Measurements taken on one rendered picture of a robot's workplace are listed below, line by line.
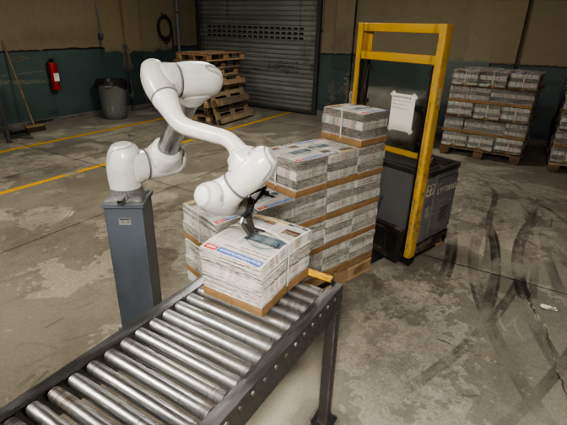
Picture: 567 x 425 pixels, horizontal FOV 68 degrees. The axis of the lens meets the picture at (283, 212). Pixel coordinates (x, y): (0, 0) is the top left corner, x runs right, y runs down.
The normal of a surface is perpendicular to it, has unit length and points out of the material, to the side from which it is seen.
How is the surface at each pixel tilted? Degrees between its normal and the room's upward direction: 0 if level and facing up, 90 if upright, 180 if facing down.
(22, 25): 90
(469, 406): 0
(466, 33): 90
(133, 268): 90
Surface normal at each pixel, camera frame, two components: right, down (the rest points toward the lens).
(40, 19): 0.85, 0.23
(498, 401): 0.03, -0.91
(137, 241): 0.06, 0.40
